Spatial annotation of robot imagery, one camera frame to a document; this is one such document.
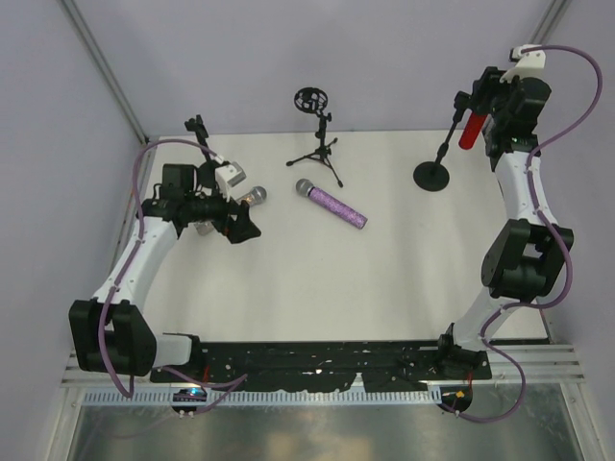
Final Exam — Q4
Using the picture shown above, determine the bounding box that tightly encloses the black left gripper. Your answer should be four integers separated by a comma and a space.
185, 182, 260, 243

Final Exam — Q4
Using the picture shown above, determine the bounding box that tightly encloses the red glitter microphone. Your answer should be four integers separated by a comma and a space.
458, 112, 487, 150

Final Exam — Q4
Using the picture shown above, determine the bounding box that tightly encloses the silver glitter microphone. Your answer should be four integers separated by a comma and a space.
193, 186, 267, 236

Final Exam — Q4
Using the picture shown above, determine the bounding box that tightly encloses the round-base mic stand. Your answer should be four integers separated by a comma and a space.
413, 91, 473, 192
184, 114, 227, 196

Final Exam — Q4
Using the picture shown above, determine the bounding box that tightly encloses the purple glitter microphone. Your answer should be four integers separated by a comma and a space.
295, 179, 368, 230

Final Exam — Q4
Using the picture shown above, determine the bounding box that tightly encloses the black tripod shock-mount stand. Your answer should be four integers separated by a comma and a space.
285, 86, 344, 188

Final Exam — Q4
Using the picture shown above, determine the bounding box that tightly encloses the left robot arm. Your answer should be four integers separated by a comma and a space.
68, 163, 267, 382

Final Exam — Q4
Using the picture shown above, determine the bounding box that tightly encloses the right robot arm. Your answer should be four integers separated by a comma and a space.
434, 66, 574, 379

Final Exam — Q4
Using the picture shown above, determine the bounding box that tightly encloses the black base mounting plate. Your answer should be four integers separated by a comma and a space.
173, 339, 492, 393

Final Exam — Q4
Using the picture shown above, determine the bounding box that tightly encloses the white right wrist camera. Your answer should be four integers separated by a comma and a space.
500, 44, 546, 84

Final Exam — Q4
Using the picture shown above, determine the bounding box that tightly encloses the white slotted cable duct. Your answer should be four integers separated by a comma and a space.
82, 386, 441, 407

